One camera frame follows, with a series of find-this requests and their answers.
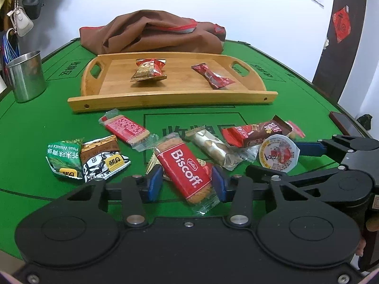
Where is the dark smartphone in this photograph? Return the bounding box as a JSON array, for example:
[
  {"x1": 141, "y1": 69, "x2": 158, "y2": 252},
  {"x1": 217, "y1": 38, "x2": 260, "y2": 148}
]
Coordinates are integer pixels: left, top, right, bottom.
[{"x1": 329, "y1": 111, "x2": 357, "y2": 138}]

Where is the white red-print snack packet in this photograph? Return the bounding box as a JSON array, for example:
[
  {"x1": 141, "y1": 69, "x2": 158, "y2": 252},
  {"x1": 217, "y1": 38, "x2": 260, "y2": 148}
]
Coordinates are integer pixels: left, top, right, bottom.
[{"x1": 287, "y1": 120, "x2": 306, "y2": 139}]

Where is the brown cloth bag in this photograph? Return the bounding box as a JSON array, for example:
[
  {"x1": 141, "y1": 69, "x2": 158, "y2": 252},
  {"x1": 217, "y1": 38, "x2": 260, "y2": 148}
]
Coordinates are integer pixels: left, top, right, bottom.
[{"x1": 79, "y1": 10, "x2": 227, "y2": 56}]

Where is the green pea snack packet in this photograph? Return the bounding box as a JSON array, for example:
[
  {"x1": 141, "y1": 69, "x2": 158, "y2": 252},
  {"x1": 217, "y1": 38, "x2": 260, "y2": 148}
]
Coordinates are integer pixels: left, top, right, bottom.
[{"x1": 45, "y1": 138, "x2": 84, "y2": 179}]

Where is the blue plastic bag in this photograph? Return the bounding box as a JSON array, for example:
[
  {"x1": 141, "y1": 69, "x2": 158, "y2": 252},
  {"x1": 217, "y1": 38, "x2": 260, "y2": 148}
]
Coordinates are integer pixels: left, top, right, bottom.
[{"x1": 2, "y1": 28, "x2": 21, "y2": 66}]

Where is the yellow striped snack packet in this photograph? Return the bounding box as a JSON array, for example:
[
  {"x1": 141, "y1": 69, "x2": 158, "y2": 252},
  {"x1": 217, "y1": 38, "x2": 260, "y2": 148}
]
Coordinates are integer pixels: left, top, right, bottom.
[{"x1": 144, "y1": 148, "x2": 166, "y2": 182}]

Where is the small black object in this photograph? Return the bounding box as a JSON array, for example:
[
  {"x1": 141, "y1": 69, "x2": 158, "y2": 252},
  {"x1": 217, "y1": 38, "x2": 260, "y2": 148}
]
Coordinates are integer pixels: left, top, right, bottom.
[{"x1": 357, "y1": 114, "x2": 374, "y2": 131}]

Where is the white handbag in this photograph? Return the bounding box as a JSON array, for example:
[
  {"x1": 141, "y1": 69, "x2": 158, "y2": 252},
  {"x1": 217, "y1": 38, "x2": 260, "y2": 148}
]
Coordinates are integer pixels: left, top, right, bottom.
[{"x1": 6, "y1": 6, "x2": 34, "y2": 37}]

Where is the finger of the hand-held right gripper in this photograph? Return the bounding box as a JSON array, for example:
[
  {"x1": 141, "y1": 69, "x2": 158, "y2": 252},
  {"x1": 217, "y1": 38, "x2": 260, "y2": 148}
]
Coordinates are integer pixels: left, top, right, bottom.
[
  {"x1": 294, "y1": 134, "x2": 379, "y2": 166},
  {"x1": 245, "y1": 164, "x2": 351, "y2": 189}
]

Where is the dark brown door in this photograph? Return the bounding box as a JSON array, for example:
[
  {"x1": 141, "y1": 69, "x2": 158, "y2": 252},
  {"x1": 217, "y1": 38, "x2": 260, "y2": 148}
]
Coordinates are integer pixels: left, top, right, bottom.
[{"x1": 312, "y1": 0, "x2": 369, "y2": 101}]

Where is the red caramel biscuit packet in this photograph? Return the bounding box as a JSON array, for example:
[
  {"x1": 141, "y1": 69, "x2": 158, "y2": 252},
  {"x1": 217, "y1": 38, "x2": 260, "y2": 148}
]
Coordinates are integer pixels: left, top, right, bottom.
[{"x1": 152, "y1": 133, "x2": 221, "y2": 216}]

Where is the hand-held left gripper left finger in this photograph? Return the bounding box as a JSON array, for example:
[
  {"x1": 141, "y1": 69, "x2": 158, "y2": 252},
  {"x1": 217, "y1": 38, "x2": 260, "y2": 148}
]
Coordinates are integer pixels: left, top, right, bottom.
[{"x1": 67, "y1": 165, "x2": 164, "y2": 229}]

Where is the red patterned biscuit packet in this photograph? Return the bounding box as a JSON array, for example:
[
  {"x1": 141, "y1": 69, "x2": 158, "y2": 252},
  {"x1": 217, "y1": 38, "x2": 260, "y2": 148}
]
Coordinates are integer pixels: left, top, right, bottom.
[{"x1": 99, "y1": 109, "x2": 159, "y2": 153}]

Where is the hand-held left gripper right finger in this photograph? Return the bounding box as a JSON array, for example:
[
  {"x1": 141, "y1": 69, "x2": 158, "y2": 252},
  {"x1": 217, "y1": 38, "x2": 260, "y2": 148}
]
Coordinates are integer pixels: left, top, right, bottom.
[{"x1": 212, "y1": 165, "x2": 308, "y2": 228}]

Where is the metal cup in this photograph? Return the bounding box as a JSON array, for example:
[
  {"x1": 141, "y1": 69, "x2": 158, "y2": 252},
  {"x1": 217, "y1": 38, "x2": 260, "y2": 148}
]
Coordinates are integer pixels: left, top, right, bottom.
[{"x1": 5, "y1": 50, "x2": 48, "y2": 103}]

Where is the red candy packet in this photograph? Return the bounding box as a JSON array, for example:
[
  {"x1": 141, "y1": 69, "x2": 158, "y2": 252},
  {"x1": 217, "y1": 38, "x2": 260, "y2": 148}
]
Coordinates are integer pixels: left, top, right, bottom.
[{"x1": 191, "y1": 63, "x2": 236, "y2": 90}]

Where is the silver snack packet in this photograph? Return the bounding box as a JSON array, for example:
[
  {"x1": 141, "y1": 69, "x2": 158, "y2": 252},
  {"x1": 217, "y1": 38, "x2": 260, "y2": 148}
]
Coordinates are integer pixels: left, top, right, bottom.
[{"x1": 185, "y1": 127, "x2": 259, "y2": 171}]

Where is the red paper decoration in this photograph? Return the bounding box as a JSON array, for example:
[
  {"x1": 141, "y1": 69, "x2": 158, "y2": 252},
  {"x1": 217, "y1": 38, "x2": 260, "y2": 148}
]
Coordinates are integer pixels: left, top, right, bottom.
[{"x1": 332, "y1": 6, "x2": 352, "y2": 43}]

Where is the brown black-white snack packet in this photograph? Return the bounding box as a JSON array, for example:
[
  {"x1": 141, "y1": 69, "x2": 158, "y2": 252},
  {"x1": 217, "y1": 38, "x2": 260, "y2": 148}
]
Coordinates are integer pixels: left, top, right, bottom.
[{"x1": 80, "y1": 134, "x2": 131, "y2": 183}]

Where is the round jelly cup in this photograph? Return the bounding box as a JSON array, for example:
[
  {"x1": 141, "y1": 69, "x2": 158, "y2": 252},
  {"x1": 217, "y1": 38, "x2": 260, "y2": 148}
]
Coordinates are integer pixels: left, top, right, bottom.
[{"x1": 258, "y1": 134, "x2": 300, "y2": 173}]

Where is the gold red snack packet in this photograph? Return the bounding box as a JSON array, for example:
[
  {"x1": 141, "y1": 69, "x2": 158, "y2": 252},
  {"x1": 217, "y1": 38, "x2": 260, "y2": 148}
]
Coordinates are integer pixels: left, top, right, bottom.
[{"x1": 130, "y1": 58, "x2": 168, "y2": 83}]

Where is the red brown chocolate packet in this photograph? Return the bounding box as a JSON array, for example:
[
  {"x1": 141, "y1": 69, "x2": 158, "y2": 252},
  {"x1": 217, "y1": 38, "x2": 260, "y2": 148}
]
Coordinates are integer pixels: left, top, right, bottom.
[{"x1": 221, "y1": 115, "x2": 293, "y2": 148}]

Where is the wooden tray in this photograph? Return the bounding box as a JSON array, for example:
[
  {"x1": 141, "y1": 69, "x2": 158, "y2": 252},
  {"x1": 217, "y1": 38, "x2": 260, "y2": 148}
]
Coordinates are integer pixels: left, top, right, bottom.
[{"x1": 68, "y1": 52, "x2": 279, "y2": 113}]

